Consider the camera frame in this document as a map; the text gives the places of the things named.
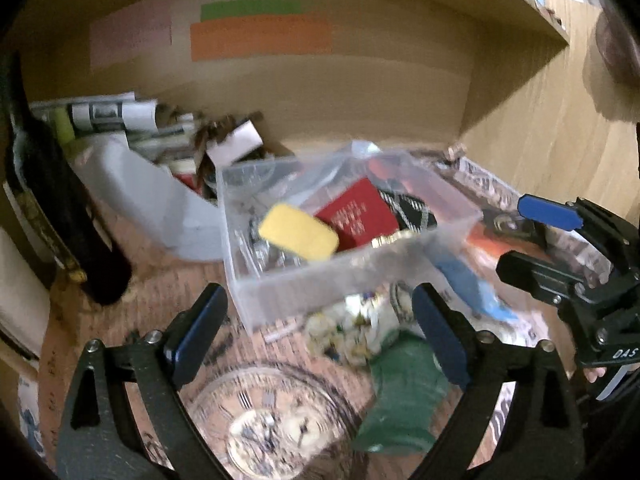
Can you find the rolled newspaper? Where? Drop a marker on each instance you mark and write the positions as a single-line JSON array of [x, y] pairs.
[[107, 114]]

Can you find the person's right hand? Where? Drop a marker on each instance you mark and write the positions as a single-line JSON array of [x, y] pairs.
[[595, 375]]

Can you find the crumpled floral wrapper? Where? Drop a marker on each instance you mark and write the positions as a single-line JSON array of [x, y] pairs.
[[350, 330]]

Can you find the yellow sponge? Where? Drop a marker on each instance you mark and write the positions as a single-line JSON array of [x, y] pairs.
[[299, 234]]

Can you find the black white patterned cloth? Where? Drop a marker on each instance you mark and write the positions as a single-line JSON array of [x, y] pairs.
[[410, 210]]

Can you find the dark glass bottle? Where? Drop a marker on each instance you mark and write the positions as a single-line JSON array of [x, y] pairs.
[[55, 200]]

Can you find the white card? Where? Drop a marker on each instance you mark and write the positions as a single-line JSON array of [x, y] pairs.
[[235, 146]]

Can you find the orange paper strip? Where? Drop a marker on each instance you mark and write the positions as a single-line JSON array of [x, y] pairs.
[[260, 37]]

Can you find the red booklet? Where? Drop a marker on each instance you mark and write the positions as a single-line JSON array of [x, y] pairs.
[[361, 217]]

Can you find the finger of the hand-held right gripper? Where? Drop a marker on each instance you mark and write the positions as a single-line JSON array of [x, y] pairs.
[[537, 270], [549, 211]]

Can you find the orange item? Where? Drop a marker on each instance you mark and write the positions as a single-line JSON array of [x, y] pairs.
[[482, 242]]

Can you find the blue plastic item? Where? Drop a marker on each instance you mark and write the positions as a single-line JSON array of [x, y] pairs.
[[472, 285]]

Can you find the pink paper sheet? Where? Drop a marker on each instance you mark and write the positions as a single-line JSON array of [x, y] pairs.
[[130, 35]]

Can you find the clear plastic storage box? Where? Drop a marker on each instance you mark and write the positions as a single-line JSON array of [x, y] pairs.
[[300, 290]]

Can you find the green cloth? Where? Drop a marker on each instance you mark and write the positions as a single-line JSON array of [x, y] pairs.
[[405, 400]]

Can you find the clock print table mat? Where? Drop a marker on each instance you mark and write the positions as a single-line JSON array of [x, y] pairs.
[[270, 410]]

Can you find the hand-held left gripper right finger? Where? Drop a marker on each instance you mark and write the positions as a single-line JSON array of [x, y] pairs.
[[441, 335]]

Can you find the green paper strip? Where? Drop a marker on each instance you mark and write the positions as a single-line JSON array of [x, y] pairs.
[[250, 8]]

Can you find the white stick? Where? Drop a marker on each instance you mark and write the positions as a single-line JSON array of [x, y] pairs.
[[282, 333]]

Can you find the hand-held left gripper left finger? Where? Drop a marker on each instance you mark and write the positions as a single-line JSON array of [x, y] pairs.
[[199, 332]]

